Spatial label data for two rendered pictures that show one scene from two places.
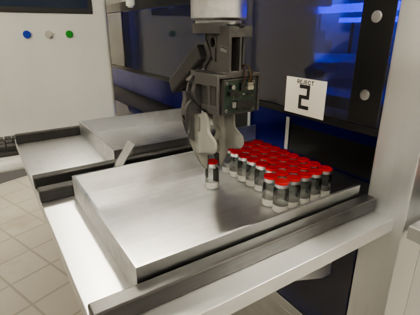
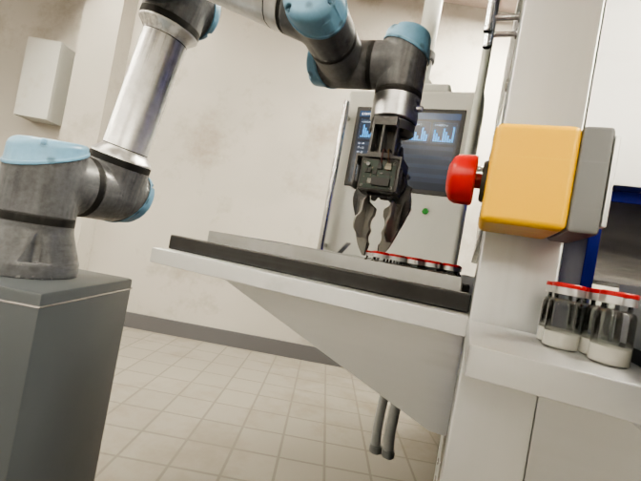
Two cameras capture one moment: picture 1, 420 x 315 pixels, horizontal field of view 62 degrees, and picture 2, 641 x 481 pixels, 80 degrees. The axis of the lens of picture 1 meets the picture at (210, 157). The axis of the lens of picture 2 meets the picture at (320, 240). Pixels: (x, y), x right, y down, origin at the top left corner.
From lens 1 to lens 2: 51 cm
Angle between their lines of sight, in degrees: 57
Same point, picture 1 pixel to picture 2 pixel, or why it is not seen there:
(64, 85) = (407, 252)
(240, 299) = (235, 271)
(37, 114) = not seen: hidden behind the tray
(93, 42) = (444, 221)
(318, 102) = not seen: hidden behind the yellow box
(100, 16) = not seen: hidden behind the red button
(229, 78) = (371, 158)
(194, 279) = (227, 250)
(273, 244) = (299, 262)
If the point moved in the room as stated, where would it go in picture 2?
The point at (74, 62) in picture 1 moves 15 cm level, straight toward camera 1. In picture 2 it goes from (422, 235) to (406, 229)
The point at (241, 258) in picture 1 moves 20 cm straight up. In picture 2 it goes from (265, 257) to (294, 101)
